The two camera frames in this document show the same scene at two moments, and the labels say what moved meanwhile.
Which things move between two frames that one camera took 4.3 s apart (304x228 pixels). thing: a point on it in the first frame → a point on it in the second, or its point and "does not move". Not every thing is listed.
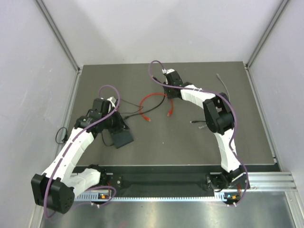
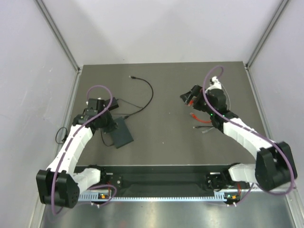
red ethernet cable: x=168 y=113 → x=190 y=104
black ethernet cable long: x=143 y=112 → x=133 y=77
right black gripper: x=169 y=96 → x=185 y=98
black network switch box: x=122 y=137 does not move
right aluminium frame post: x=283 y=4 does not move
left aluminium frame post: x=56 y=30 does not move
